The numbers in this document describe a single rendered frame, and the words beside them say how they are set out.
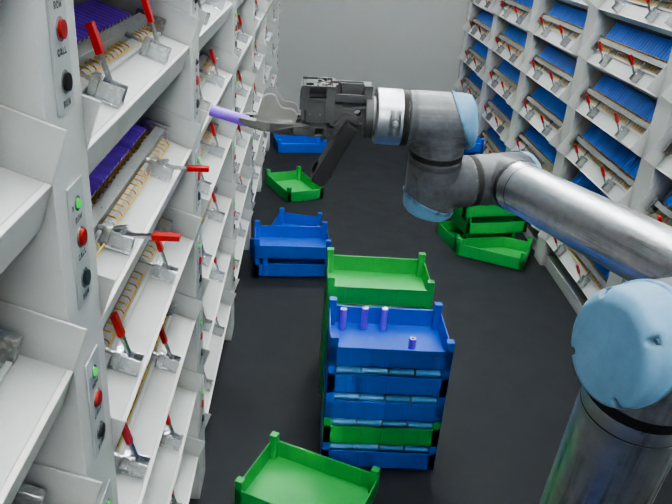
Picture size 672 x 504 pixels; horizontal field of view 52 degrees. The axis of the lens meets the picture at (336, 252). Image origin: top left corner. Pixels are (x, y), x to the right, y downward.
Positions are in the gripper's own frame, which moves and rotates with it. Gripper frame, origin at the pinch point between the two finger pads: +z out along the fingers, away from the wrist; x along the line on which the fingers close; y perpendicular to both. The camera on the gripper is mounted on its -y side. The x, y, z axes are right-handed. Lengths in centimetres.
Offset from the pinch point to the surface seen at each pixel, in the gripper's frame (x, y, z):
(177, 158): -8.0, -9.3, 13.1
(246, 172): -155, -63, 14
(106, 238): 30.0, -7.7, 15.0
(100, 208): 25.5, -5.5, 16.8
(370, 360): -28, -65, -27
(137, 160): 5.5, -5.5, 16.7
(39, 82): 55, 17, 11
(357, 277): -74, -66, -27
